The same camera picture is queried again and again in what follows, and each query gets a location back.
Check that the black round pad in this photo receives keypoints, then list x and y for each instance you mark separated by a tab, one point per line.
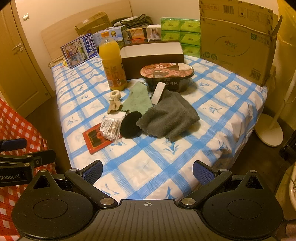
130	126

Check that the white rectangular block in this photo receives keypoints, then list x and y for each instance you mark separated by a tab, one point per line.
158	92

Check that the light wooden headboard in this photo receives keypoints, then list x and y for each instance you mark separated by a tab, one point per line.
55	39

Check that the white fan stand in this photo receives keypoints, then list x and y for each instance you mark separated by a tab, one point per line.
269	134

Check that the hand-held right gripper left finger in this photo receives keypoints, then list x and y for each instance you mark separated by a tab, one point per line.
93	172

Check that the beige cloth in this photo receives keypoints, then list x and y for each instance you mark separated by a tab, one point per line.
114	105

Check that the white photo box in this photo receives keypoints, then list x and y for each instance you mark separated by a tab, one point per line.
153	32

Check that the small brown cardboard box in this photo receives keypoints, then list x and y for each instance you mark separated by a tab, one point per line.
92	22

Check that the white scrunchie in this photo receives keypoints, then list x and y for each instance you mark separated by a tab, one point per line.
115	93

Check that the large brown cardboard box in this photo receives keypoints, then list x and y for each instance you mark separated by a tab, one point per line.
235	46

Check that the red checkered cloth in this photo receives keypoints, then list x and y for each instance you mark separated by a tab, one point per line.
13	125

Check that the orange juice bottle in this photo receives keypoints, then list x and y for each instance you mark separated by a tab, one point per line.
111	58

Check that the stack of green tissue packs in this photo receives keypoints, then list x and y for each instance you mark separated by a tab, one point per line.
180	34

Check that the white light switch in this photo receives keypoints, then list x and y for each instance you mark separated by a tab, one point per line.
25	16

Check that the grey towel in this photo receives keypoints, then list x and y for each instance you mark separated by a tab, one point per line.
168	115

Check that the green cloth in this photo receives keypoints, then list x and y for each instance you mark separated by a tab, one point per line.
136	99

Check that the orange label box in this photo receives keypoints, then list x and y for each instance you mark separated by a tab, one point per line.
136	34

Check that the cotton swab pack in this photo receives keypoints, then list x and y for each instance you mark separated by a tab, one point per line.
111	129

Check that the black bag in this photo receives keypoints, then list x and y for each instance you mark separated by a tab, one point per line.
138	19

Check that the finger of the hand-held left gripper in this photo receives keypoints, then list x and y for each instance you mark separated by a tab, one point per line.
13	143
44	157

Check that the blue white box with medal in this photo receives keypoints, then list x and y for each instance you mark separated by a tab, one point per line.
113	34

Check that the wooden door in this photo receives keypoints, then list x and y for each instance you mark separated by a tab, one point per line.
23	69

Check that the red envelope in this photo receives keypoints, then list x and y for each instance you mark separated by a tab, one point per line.
92	141

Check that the black instant rice bowl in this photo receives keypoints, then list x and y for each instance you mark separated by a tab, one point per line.
166	69

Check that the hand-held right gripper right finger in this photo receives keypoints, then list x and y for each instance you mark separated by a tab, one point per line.
202	172

